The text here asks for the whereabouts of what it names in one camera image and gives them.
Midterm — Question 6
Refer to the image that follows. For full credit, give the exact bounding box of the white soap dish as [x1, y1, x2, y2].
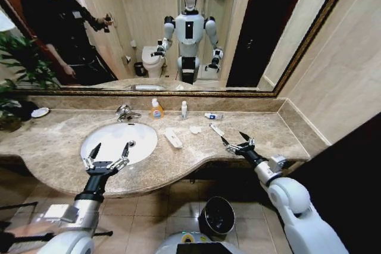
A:
[30, 106, 50, 118]

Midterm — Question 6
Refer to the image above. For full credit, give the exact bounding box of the orange hand soap bottle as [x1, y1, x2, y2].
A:
[149, 98, 165, 120]

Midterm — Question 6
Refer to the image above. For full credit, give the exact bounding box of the black round trash bin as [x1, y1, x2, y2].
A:
[198, 196, 236, 236]

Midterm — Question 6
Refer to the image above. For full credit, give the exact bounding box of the dark wooden door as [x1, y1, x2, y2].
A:
[290, 112, 381, 254]

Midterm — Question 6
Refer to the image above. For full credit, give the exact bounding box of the wall mirror with dark frame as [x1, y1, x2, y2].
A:
[0, 0, 358, 98]

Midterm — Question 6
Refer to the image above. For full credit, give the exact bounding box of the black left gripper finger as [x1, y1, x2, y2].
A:
[82, 142, 102, 171]
[110, 141, 132, 171]

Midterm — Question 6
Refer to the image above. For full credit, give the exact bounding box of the white oval sink basin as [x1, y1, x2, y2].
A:
[79, 122, 159, 166]

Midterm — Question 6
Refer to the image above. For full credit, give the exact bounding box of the chrome faucet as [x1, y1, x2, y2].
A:
[115, 104, 143, 123]

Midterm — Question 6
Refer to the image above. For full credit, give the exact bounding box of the white toothbrush packet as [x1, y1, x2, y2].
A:
[208, 123, 226, 139]

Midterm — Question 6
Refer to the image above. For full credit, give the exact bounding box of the person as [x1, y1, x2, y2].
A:
[20, 0, 118, 86]

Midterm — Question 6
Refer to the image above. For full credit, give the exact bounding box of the green leafy plant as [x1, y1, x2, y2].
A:
[0, 32, 60, 131]

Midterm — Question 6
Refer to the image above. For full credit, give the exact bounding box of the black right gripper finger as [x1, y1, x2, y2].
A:
[220, 136, 241, 154]
[239, 131, 256, 148]

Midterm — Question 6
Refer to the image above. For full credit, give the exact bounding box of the flat white paper box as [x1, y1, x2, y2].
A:
[164, 127, 183, 149]

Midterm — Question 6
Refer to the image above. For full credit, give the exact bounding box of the dark plant pot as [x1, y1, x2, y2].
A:
[0, 101, 39, 132]

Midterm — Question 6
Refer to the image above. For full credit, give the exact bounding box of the white toilet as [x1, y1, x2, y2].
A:
[141, 45, 167, 79]

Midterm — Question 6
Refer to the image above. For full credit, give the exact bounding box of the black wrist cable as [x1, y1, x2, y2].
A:
[0, 229, 114, 245]

